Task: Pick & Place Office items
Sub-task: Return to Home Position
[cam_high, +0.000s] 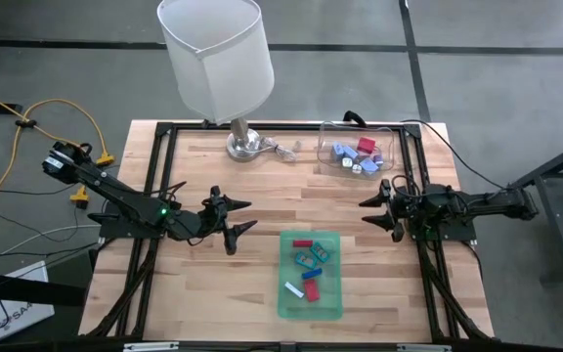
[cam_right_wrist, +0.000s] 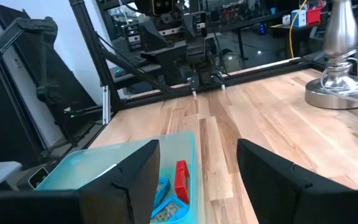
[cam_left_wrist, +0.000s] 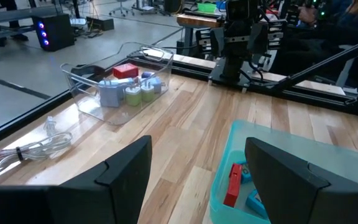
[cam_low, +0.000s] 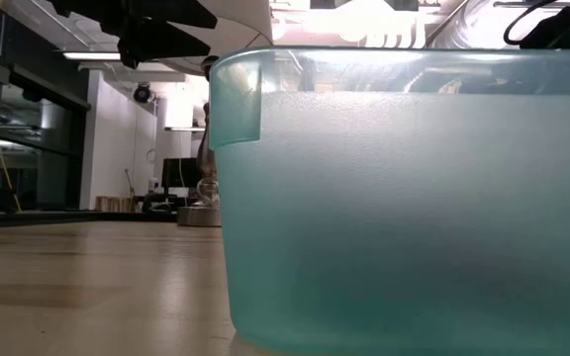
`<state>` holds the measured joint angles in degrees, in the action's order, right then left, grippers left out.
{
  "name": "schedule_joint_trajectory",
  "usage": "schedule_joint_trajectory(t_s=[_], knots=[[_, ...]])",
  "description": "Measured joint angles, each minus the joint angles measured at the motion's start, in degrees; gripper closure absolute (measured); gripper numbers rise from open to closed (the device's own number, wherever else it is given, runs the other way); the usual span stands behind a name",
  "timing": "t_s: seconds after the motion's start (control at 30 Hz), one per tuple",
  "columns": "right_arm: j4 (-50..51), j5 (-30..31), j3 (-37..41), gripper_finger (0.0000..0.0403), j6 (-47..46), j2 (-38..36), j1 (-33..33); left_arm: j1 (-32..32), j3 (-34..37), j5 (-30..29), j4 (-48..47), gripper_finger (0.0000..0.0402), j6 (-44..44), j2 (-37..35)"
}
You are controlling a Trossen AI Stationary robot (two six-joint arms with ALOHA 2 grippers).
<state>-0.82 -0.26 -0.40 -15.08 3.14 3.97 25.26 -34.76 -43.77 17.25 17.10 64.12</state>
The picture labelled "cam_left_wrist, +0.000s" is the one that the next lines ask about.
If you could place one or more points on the wooden top table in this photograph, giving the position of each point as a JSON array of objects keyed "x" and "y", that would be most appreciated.
[{"x": 197, "y": 20}]

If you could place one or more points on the green translucent plastic tray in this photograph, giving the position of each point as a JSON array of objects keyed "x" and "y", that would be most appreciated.
[{"x": 228, "y": 149}]

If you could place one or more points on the green plastic bin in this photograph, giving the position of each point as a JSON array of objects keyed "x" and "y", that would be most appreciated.
[{"x": 207, "y": 7}]

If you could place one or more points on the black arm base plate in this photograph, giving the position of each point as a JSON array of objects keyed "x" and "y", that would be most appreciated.
[{"x": 228, "y": 77}]

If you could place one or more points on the black computer tower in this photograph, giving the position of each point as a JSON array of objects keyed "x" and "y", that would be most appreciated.
[{"x": 54, "y": 32}]

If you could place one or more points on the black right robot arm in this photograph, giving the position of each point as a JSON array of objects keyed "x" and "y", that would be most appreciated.
[{"x": 238, "y": 40}]

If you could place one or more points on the person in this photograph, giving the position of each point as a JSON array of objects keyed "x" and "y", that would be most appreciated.
[{"x": 337, "y": 28}]

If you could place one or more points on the person's hand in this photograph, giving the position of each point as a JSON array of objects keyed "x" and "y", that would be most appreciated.
[{"x": 307, "y": 14}]

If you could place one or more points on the red cube wall charger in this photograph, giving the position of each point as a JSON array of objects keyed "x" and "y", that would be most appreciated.
[{"x": 125, "y": 71}]

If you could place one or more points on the black aluminium table frame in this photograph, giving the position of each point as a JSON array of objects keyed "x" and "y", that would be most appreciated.
[{"x": 315, "y": 67}]

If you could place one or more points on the teal mini stapler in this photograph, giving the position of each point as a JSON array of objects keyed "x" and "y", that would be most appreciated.
[
  {"x": 246, "y": 175},
  {"x": 256, "y": 203}
]

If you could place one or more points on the purple cube wall charger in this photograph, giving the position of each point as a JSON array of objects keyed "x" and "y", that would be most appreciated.
[{"x": 148, "y": 74}]

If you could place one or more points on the grey office chair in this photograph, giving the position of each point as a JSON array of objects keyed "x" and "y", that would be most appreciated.
[{"x": 121, "y": 7}]

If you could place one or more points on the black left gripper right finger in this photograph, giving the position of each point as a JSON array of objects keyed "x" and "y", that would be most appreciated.
[{"x": 291, "y": 193}]

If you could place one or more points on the flat black box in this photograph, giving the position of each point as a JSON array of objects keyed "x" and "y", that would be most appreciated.
[{"x": 100, "y": 23}]

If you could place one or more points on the green cube wall charger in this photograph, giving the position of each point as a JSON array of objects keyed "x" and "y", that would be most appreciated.
[
  {"x": 133, "y": 97},
  {"x": 148, "y": 92}
]

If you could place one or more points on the clear plastic container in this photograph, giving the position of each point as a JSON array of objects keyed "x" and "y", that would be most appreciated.
[{"x": 89, "y": 102}]

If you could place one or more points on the grey bench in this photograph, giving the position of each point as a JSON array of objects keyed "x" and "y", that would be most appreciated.
[{"x": 2, "y": 21}]

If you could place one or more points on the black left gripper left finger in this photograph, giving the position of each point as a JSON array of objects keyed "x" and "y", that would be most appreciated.
[{"x": 104, "y": 199}]

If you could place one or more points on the red mini stapler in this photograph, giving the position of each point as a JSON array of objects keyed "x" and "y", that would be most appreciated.
[{"x": 233, "y": 186}]

